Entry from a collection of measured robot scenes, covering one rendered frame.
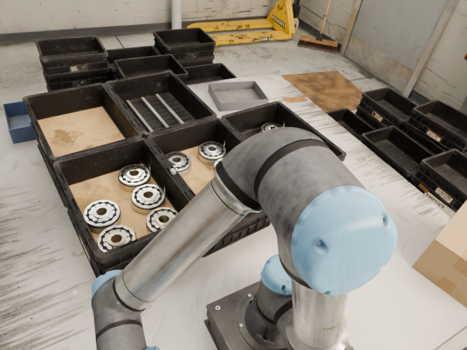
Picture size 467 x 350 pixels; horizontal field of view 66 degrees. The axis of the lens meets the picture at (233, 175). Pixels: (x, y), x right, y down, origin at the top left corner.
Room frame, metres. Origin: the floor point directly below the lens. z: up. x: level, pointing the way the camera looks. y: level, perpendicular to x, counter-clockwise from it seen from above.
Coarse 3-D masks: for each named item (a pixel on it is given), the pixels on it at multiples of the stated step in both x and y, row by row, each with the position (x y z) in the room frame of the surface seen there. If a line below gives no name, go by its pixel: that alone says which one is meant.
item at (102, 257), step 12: (120, 144) 0.89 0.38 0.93; (72, 156) 0.80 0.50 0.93; (84, 156) 0.81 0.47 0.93; (156, 156) 0.86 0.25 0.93; (168, 168) 0.82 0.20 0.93; (60, 180) 0.69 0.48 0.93; (72, 204) 0.61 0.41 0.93; (84, 228) 0.54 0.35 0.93; (144, 240) 0.54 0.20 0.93; (96, 252) 0.48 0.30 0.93; (108, 252) 0.49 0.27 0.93; (120, 252) 0.50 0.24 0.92
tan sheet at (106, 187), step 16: (112, 176) 0.84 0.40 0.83; (80, 192) 0.75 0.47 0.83; (96, 192) 0.76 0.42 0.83; (112, 192) 0.77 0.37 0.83; (128, 192) 0.78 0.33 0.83; (80, 208) 0.68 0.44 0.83; (128, 208) 0.72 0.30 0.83; (128, 224) 0.65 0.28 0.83; (144, 224) 0.66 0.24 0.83; (96, 240) 0.58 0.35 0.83
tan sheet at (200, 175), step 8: (184, 152) 1.03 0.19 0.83; (192, 152) 1.04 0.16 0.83; (192, 160) 0.99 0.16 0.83; (192, 168) 0.95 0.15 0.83; (200, 168) 0.95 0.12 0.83; (208, 168) 0.96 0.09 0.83; (184, 176) 0.90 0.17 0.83; (192, 176) 0.90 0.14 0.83; (200, 176) 0.91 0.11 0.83; (208, 176) 0.92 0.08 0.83; (192, 184) 0.87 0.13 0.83; (200, 184) 0.87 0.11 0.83
